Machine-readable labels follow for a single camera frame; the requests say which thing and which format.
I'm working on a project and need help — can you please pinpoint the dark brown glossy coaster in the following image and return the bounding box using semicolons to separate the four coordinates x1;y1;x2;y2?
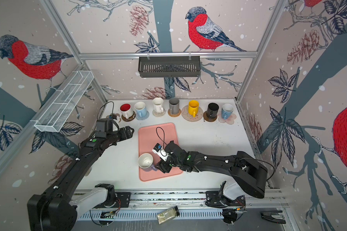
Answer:
121;112;136;122

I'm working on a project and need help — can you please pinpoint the white purple handled mug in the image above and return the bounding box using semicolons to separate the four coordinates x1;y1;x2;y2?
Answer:
138;153;157;172

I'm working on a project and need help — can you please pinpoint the grey round felt coaster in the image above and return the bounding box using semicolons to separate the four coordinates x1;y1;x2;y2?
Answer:
136;112;150;120

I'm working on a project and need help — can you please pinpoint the red interior white mug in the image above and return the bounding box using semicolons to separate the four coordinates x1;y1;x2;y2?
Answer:
120;104;134;119

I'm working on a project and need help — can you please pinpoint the light blue mug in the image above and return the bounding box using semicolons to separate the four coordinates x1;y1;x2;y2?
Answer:
134;102;147;116

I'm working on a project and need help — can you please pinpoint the multicolour zigzag woven coaster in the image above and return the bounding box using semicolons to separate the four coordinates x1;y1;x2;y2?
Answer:
152;109;166;117

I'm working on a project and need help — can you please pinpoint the white faceted mug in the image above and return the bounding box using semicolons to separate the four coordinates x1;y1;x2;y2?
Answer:
152;97;164;114

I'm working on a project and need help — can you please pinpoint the round bunny print coaster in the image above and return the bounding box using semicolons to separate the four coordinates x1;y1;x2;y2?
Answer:
181;105;203;122

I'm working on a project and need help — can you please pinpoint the grey mug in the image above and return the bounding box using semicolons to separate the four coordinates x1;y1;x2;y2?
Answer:
169;98;180;115

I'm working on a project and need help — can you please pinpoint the brown round wooden coaster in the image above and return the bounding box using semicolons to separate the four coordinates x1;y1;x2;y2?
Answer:
203;112;217;122

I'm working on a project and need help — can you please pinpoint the yellow mug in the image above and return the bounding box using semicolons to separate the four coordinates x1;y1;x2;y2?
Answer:
188;100;199;117

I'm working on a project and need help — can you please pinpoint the black mug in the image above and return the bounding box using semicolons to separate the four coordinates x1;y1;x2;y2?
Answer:
207;103;219;117

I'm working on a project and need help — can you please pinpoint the pink flower shaped coaster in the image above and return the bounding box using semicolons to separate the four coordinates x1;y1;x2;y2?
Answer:
217;113;237;125

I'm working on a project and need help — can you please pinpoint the white blue handled mug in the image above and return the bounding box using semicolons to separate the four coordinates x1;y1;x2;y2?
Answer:
221;104;234;119

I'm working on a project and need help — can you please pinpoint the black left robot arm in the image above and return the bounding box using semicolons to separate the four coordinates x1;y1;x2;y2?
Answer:
27;118;135;231

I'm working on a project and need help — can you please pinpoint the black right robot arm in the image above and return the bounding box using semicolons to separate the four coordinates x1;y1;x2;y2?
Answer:
152;141;268;199

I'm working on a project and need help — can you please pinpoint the brown rattan woven coaster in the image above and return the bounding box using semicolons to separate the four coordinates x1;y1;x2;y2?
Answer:
168;109;181;117

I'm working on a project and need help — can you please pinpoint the pink rectangular tray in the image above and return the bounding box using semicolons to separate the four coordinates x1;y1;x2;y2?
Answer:
138;123;183;182

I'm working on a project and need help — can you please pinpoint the fallen spice jar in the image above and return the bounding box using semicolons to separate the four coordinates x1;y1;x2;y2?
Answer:
157;206;180;225

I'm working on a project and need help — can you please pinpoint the black clamp tool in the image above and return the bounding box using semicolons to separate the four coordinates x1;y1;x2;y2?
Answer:
260;210;286;224

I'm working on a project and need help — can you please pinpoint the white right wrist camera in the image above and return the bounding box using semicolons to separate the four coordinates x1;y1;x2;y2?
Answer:
152;143;168;161

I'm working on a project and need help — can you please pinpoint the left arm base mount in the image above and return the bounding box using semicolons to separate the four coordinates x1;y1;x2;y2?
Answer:
91;183;132;226

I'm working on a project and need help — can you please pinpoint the white wire mesh shelf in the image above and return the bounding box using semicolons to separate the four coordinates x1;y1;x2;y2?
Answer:
34;70;94;132

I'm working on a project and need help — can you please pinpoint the black hanging wire basket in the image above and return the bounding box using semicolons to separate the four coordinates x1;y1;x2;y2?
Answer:
138;56;201;78

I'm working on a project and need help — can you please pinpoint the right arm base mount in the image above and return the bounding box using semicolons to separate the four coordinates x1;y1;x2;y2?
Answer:
205;181;246;224

